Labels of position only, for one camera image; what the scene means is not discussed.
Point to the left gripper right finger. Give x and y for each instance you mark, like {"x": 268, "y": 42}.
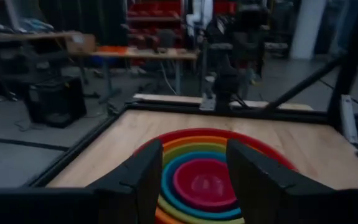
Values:
{"x": 266, "y": 186}

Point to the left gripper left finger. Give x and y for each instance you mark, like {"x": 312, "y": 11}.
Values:
{"x": 135, "y": 186}

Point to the blue plastic bowl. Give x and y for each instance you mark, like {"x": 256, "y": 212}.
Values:
{"x": 169, "y": 183}

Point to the small magenta plastic bowl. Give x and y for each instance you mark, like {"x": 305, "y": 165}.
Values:
{"x": 203, "y": 183}

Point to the green plastic bowl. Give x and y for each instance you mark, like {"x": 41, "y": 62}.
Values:
{"x": 194, "y": 147}

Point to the large red plastic bowl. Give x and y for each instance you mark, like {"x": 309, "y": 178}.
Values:
{"x": 216, "y": 132}

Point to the orange plastic bowl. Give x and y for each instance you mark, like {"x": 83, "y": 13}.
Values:
{"x": 194, "y": 140}

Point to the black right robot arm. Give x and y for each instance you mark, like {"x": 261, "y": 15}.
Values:
{"x": 225, "y": 81}

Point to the black box on floor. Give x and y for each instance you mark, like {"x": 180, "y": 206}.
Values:
{"x": 55, "y": 101}

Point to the wooden workbench with metal legs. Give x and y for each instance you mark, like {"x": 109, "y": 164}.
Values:
{"x": 147, "y": 54}

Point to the flat orange object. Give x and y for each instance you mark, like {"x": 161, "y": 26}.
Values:
{"x": 112, "y": 49}

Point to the brown cardboard box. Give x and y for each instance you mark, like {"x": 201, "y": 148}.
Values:
{"x": 80, "y": 43}

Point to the white pillar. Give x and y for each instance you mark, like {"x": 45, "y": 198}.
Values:
{"x": 308, "y": 28}

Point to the red storage shelving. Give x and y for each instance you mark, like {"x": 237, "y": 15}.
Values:
{"x": 155, "y": 18}

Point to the white machine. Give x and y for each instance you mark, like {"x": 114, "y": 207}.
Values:
{"x": 200, "y": 14}

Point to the long wooden table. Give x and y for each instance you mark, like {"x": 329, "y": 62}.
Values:
{"x": 26, "y": 36}

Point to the black aluminium table frame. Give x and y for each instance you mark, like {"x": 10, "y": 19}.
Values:
{"x": 82, "y": 146}

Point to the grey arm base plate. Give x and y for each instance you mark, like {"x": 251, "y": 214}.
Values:
{"x": 207, "y": 102}

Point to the silver metal bracket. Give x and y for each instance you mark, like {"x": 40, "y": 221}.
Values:
{"x": 349, "y": 121}

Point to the black diagonal frame strut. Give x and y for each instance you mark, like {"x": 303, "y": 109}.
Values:
{"x": 303, "y": 84}

